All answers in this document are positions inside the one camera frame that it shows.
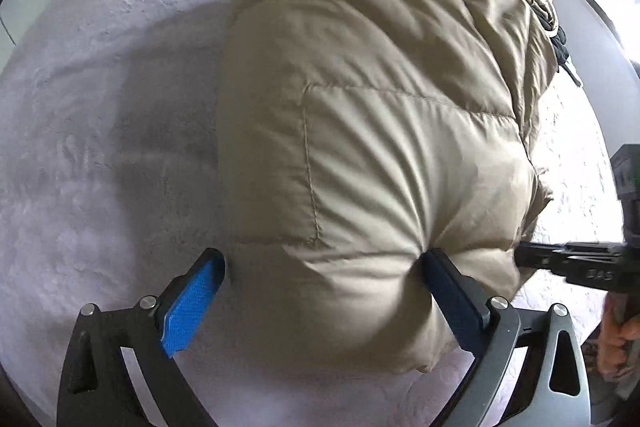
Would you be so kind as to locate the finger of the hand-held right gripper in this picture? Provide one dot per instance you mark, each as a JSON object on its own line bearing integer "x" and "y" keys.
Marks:
{"x": 560, "y": 259}

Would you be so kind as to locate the person's right hand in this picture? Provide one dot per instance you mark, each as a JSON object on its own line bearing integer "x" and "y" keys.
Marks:
{"x": 615, "y": 337}

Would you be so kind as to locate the black and tan patterned blanket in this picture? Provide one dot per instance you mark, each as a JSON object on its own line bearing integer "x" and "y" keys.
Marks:
{"x": 560, "y": 44}

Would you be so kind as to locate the lavender fleece blanket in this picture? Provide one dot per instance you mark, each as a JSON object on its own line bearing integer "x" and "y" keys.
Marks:
{"x": 110, "y": 132}

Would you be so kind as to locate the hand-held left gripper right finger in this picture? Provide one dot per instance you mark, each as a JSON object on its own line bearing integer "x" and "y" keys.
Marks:
{"x": 452, "y": 307}

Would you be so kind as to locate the beige puffer jacket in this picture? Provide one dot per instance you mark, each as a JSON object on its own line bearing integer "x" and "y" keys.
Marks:
{"x": 380, "y": 107}

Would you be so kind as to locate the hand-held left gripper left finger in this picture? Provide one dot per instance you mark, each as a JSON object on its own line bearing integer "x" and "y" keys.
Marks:
{"x": 192, "y": 302}

